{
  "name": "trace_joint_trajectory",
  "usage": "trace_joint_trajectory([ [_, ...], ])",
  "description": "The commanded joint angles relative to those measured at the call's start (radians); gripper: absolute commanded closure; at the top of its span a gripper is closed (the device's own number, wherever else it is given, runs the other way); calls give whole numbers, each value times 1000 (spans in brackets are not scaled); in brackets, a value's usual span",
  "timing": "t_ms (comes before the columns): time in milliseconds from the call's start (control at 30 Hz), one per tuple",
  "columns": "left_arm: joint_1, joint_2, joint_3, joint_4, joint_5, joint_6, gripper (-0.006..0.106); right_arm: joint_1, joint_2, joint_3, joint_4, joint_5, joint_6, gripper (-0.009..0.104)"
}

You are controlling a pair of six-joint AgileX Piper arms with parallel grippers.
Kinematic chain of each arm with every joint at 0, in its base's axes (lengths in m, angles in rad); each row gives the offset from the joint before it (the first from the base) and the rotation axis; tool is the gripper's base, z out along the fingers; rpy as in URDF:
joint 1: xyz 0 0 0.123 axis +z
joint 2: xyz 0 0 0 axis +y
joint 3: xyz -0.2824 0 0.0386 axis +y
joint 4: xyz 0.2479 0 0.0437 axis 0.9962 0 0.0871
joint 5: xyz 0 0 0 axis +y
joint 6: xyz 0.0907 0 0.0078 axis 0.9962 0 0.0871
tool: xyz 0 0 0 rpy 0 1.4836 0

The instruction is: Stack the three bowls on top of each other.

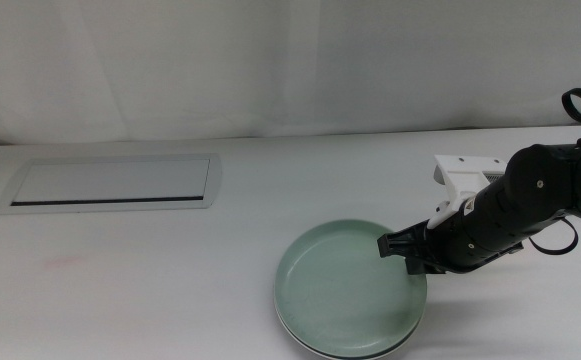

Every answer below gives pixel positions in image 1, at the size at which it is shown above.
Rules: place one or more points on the white shallow bowl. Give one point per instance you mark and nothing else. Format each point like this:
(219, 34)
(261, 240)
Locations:
(280, 314)

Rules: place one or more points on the white backdrop curtain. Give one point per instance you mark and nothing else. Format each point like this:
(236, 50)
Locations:
(270, 65)

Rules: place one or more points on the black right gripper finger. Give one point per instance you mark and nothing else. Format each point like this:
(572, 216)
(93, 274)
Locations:
(422, 265)
(400, 242)

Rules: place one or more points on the green shallow bowl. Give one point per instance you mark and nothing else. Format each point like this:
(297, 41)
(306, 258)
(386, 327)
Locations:
(340, 295)

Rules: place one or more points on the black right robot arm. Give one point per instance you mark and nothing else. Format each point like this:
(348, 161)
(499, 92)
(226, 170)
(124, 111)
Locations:
(555, 180)

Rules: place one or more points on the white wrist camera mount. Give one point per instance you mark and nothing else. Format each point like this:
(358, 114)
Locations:
(462, 185)

